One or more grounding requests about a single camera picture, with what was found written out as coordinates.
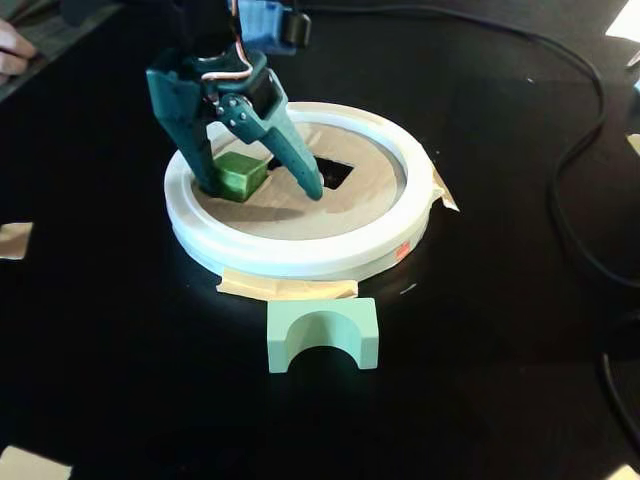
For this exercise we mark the person hand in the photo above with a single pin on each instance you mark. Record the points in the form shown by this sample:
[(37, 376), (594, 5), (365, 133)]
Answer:
[(12, 52)]

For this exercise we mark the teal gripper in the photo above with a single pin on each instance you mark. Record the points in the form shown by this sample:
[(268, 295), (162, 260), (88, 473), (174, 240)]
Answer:
[(176, 100)]

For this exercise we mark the masking tape strip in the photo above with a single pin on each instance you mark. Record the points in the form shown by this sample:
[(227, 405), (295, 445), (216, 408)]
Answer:
[(285, 286), (444, 192)]

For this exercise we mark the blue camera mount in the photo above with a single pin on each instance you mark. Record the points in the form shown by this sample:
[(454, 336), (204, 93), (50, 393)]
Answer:
[(260, 25)]

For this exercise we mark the mint green arch block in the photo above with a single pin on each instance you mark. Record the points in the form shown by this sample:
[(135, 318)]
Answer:
[(280, 345)]

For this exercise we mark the white paper sheet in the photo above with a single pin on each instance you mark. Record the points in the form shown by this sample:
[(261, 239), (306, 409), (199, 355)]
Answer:
[(625, 20)]

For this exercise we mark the green square wooden block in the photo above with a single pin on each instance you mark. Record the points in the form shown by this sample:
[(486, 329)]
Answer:
[(240, 175)]

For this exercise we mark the cardboard lid with shaped holes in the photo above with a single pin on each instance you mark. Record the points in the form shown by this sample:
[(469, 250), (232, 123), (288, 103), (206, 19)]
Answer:
[(350, 200)]

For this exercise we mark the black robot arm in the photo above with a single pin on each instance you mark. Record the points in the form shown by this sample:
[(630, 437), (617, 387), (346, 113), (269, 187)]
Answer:
[(200, 25)]

